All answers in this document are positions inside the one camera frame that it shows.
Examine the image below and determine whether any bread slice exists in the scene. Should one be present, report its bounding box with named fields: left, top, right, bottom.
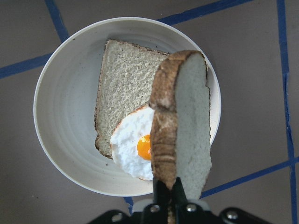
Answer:
left=94, top=39, right=169, bottom=159
left=149, top=50, right=212, bottom=199

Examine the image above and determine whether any bread slice on plate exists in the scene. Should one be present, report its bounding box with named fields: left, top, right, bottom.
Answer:
left=94, top=39, right=169, bottom=159

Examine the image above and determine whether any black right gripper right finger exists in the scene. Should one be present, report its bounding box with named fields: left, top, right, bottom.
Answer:
left=172, top=177, right=187, bottom=224

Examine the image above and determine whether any fried egg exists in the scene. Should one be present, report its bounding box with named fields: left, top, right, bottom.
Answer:
left=110, top=106, right=154, bottom=181

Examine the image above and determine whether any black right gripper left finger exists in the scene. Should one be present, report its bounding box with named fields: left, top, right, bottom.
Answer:
left=151, top=178, right=173, bottom=224

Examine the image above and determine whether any white round plate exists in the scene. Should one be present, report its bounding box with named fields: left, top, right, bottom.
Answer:
left=33, top=16, right=222, bottom=197

